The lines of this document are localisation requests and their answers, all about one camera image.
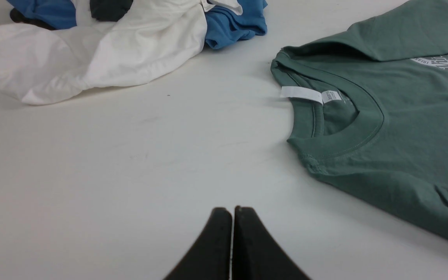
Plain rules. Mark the dark grey shirt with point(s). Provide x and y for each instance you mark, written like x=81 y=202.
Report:
x=61 y=14

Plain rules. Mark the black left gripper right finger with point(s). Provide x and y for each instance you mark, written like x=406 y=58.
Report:
x=256 y=255

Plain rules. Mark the green long sleeve shirt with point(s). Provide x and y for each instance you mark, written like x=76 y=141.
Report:
x=383 y=136

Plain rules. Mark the white shirt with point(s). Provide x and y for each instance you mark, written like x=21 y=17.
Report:
x=154 y=38

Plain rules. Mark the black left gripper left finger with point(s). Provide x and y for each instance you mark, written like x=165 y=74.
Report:
x=209 y=256

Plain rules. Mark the blue shirt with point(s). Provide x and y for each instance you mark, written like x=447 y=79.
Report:
x=230 y=21

